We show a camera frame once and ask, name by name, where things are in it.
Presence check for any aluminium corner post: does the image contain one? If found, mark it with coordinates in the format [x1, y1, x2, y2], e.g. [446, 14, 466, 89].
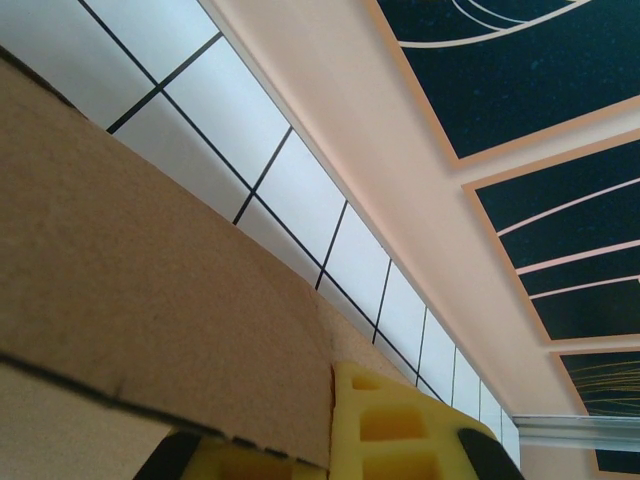
[512, 412, 640, 445]

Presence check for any brown cardboard box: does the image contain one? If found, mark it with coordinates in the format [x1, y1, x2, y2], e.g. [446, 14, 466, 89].
[0, 44, 417, 480]

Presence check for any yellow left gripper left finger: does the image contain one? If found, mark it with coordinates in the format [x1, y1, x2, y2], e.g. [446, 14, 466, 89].
[139, 430, 329, 480]

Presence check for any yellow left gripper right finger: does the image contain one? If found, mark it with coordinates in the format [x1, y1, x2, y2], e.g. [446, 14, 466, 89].
[330, 360, 524, 480]

